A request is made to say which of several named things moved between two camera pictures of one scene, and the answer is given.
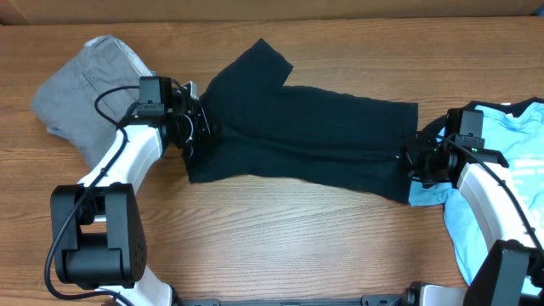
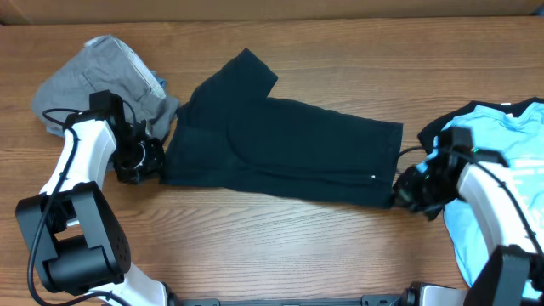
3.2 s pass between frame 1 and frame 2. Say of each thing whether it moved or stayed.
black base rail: stayed
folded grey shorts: stayed
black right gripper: moved
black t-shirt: moved
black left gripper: moved
